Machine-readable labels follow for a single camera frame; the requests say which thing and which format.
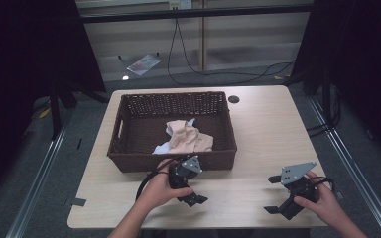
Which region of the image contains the black tape strip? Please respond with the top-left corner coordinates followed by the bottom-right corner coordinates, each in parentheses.
top-left (70, 196), bottom-right (87, 208)

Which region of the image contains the beige cloth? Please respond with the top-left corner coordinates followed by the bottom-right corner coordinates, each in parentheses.
top-left (165, 119), bottom-right (215, 155)

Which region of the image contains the person's right hand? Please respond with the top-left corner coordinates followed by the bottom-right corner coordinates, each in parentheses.
top-left (293, 171), bottom-right (340, 226)

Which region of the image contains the clear plastic bag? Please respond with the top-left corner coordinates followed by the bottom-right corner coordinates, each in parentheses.
top-left (126, 54), bottom-right (163, 77)

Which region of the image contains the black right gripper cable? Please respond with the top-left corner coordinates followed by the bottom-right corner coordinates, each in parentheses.
top-left (310, 176), bottom-right (335, 193)

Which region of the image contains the white cloth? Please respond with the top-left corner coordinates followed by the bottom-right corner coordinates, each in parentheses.
top-left (151, 117), bottom-right (196, 156)

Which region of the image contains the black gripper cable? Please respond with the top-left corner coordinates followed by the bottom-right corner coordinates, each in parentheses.
top-left (310, 176), bottom-right (335, 193)
top-left (135, 156), bottom-right (184, 201)

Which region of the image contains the black horizontal rail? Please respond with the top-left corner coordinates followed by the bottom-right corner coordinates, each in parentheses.
top-left (78, 4), bottom-right (315, 24)

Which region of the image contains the person's left hand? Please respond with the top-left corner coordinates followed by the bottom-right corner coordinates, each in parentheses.
top-left (144, 158), bottom-right (194, 210)

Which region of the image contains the black metal stand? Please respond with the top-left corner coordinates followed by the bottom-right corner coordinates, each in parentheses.
top-left (282, 65), bottom-right (343, 138)
top-left (33, 77), bottom-right (112, 141)

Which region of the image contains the brown wicker basket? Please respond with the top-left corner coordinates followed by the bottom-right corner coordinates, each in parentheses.
top-left (106, 90), bottom-right (239, 174)

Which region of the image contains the yellow tape piece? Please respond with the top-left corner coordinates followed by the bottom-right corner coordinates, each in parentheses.
top-left (38, 107), bottom-right (52, 120)

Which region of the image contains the black floor cable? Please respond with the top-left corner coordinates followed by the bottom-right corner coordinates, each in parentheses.
top-left (166, 18), bottom-right (296, 86)

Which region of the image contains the black curtain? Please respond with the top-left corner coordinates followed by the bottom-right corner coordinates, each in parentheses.
top-left (291, 0), bottom-right (381, 167)
top-left (0, 0), bottom-right (107, 207)

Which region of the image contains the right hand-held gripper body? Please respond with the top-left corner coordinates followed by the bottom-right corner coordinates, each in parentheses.
top-left (277, 161), bottom-right (319, 221)

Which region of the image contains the white wall socket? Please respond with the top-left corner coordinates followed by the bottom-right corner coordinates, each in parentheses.
top-left (168, 0), bottom-right (193, 11)

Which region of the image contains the metal floor rail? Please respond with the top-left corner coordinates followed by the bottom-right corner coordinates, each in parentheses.
top-left (4, 113), bottom-right (75, 238)
top-left (307, 95), bottom-right (381, 238)

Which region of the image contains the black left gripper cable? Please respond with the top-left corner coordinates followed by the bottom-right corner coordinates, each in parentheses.
top-left (135, 156), bottom-right (184, 201)

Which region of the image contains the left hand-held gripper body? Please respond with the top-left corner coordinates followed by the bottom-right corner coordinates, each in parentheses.
top-left (168, 155), bottom-right (203, 190)

